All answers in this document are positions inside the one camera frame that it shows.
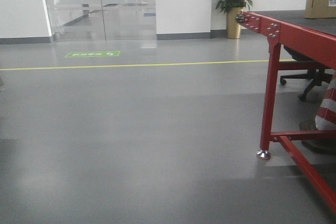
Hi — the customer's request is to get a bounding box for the brown cardboard package box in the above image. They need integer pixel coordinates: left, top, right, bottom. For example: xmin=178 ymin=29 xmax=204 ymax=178
xmin=305 ymin=0 xmax=335 ymax=19

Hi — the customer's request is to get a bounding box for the gold plant pot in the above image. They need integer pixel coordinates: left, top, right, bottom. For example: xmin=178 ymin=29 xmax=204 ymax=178
xmin=226 ymin=7 xmax=243 ymax=39

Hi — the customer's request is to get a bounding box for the green floor sign sticker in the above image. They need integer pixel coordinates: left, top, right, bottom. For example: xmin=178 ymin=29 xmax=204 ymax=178
xmin=65 ymin=51 xmax=121 ymax=58

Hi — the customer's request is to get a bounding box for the glass double door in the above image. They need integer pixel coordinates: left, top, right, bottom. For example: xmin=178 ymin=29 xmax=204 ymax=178
xmin=45 ymin=0 xmax=156 ymax=41

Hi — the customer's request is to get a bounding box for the black office chair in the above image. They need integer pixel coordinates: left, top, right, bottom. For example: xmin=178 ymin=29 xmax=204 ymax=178
xmin=280 ymin=46 xmax=332 ymax=101

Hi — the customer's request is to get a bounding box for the dark grey fabric mat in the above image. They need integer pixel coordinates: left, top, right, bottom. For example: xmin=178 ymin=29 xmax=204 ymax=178
xmin=255 ymin=10 xmax=336 ymax=36

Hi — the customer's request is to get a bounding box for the red white traffic cone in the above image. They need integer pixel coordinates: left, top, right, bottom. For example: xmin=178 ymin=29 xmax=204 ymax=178
xmin=315 ymin=73 xmax=335 ymax=130

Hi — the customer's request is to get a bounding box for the red metal table frame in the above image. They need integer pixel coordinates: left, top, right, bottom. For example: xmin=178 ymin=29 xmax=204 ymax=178
xmin=237 ymin=12 xmax=335 ymax=211

